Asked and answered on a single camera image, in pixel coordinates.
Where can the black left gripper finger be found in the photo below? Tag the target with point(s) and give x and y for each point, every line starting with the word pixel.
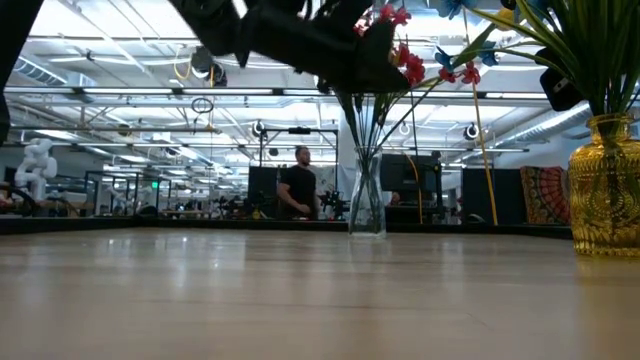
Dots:
pixel 380 70

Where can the blue artificial flower bunch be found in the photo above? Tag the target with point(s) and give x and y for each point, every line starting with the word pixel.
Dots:
pixel 443 58
pixel 600 60

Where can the pink artificial flower bunch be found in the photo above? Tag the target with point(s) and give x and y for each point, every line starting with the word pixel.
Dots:
pixel 470 74

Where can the yellow artificial tulip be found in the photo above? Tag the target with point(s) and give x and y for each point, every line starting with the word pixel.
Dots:
pixel 505 17

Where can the clear glass vase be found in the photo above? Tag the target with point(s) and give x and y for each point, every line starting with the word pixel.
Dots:
pixel 367 210

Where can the yellow glass vase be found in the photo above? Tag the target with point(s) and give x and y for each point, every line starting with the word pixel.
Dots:
pixel 605 190

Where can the black monitor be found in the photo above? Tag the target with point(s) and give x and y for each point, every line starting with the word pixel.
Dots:
pixel 415 172

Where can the person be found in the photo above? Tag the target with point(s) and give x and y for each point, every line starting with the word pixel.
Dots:
pixel 300 187
pixel 395 198

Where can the black tripod device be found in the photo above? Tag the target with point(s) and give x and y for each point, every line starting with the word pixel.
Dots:
pixel 334 202

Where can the black partition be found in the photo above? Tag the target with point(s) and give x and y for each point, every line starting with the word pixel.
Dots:
pixel 490 195

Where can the patterned tapestry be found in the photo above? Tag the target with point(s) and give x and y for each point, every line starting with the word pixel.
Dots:
pixel 545 195

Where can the white robot figure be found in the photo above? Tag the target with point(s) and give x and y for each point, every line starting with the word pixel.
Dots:
pixel 35 165

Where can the black gantry frame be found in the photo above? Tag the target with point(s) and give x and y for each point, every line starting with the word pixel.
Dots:
pixel 300 131

